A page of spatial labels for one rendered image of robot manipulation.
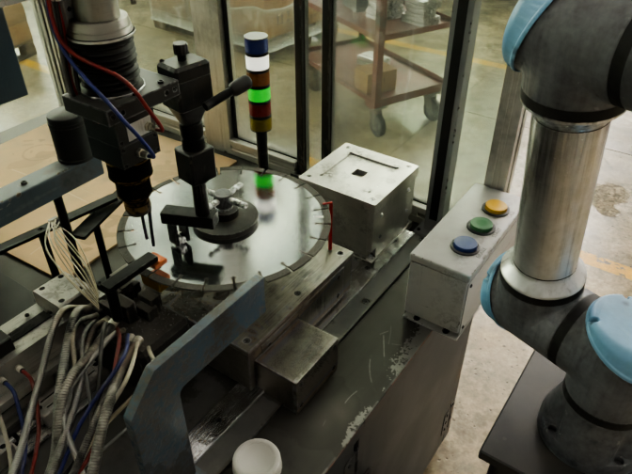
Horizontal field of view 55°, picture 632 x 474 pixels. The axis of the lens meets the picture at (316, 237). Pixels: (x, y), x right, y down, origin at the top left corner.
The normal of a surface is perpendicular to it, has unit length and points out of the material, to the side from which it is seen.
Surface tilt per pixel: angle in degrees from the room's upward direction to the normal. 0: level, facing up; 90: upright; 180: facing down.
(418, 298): 90
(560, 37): 84
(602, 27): 63
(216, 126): 90
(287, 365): 0
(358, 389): 0
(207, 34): 90
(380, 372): 0
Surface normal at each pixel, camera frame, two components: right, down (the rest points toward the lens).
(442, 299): -0.57, 0.49
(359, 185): 0.00, -0.80
